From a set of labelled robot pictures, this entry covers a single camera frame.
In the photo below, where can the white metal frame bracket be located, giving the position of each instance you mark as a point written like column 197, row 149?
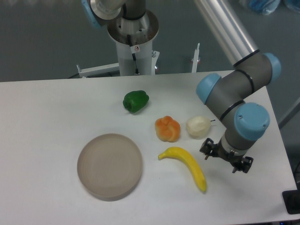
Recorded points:
column 99, row 70

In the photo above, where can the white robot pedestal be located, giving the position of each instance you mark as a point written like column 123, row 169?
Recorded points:
column 133, row 39

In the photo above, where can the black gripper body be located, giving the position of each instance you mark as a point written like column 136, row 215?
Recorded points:
column 228, row 152

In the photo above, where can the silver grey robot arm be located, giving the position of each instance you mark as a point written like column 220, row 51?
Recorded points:
column 245, row 122

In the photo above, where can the green bell pepper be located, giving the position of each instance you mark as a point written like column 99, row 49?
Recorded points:
column 135, row 100

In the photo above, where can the black device at table edge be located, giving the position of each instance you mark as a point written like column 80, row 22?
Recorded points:
column 292, row 201

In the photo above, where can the blue plastic bag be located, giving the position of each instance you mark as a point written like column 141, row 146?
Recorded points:
column 263, row 7

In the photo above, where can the white upright frame post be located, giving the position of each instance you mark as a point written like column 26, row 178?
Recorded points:
column 196, row 59

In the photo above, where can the beige round plate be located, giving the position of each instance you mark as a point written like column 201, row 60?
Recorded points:
column 110, row 166

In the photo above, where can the yellow banana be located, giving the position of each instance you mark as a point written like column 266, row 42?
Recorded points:
column 185, row 157

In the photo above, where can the orange knotted bread roll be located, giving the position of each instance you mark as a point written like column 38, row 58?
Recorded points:
column 167, row 129

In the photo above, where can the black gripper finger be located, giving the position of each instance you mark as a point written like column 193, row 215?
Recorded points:
column 209, row 148
column 242, row 164

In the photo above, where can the white pear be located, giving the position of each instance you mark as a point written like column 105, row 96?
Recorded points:
column 198, row 126

